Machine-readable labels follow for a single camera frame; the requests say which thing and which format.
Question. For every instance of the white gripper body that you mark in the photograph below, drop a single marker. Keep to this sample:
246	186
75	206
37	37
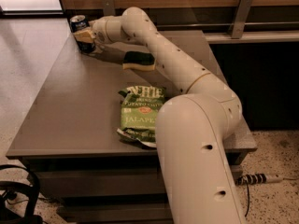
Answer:
99	31

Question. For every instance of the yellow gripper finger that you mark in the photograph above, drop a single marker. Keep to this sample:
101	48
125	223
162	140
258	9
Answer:
85	35

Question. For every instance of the blue pepsi can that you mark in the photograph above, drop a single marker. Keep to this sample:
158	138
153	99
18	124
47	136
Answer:
77	23

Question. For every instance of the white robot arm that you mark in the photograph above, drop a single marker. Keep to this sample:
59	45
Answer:
190	128

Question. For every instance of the green yellow sponge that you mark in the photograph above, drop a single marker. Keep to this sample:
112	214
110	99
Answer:
138	61

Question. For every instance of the green jalapeno chips bag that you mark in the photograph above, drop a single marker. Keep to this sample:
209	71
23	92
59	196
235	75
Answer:
139	110

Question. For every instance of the grey drawer cabinet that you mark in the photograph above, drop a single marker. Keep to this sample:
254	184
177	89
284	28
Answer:
69	138

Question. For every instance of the white power strip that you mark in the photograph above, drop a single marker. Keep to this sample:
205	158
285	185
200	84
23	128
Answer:
258	179

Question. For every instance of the left metal bracket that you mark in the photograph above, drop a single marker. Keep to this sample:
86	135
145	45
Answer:
108	7

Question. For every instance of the metal bracket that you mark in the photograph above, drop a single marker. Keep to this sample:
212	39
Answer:
241	14
108	7

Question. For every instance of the right metal bracket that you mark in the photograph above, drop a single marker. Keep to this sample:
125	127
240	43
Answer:
241	14

